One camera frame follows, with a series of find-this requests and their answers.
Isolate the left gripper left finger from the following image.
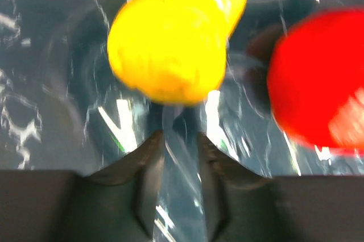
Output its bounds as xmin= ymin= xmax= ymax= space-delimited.
xmin=1 ymin=131 xmax=164 ymax=241

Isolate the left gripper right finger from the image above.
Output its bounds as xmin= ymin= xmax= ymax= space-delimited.
xmin=197 ymin=133 xmax=363 ymax=241

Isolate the red tomato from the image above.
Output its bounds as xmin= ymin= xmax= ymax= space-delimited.
xmin=267 ymin=6 xmax=363 ymax=154

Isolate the small yellow fruit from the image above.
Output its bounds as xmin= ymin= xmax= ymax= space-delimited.
xmin=107 ymin=0 xmax=247 ymax=105

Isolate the teal plastic food container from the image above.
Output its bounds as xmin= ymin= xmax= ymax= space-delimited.
xmin=1 ymin=0 xmax=363 ymax=241

